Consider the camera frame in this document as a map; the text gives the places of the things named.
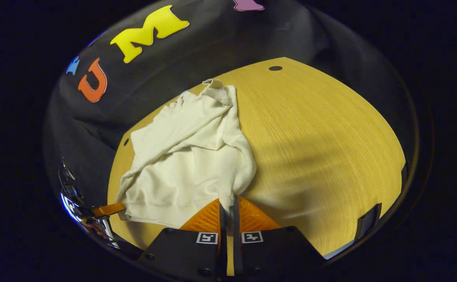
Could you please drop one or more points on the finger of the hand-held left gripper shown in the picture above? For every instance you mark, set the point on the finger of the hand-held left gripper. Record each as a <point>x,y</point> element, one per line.
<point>109,210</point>

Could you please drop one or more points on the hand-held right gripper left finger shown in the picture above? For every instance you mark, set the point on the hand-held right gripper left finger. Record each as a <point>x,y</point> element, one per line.
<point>223,254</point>

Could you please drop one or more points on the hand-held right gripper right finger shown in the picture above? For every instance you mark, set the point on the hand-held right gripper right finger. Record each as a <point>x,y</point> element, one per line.
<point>237,254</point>

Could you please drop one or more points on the cream knit sweater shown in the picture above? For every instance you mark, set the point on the cream knit sweater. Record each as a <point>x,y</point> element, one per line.
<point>185,156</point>

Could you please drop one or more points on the black backdrop cloth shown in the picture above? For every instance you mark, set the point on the black backdrop cloth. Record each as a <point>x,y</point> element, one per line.
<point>213,51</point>

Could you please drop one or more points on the black table edge bracket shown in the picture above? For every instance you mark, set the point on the black table edge bracket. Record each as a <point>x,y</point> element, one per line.
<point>368,221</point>

